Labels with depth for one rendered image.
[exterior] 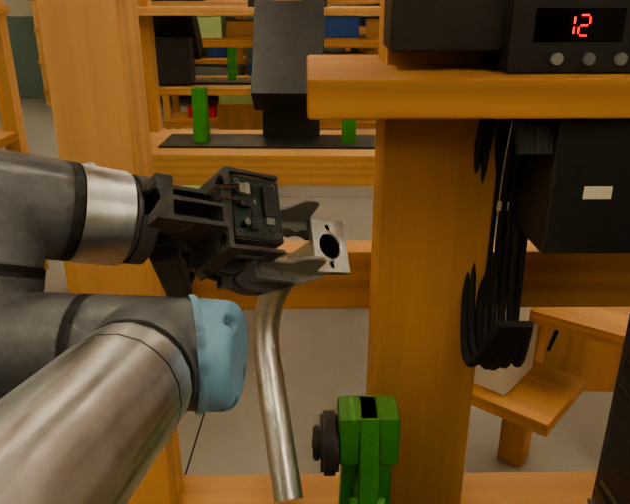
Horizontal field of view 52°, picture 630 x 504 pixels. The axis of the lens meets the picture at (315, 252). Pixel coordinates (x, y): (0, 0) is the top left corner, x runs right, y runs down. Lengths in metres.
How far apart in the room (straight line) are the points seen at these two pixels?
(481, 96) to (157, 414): 0.45
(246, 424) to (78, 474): 2.43
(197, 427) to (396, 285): 1.95
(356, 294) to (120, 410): 0.66
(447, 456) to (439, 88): 0.56
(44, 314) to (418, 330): 0.55
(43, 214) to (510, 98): 0.44
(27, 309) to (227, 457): 2.13
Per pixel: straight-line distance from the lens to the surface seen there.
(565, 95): 0.69
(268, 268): 0.59
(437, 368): 0.91
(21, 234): 0.47
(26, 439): 0.27
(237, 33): 7.48
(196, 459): 2.55
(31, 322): 0.45
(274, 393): 0.70
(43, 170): 0.49
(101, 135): 0.81
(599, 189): 0.74
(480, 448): 2.64
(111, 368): 0.33
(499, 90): 0.67
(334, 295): 0.94
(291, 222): 0.62
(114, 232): 0.49
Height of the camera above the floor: 1.62
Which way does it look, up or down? 22 degrees down
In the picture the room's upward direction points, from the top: straight up
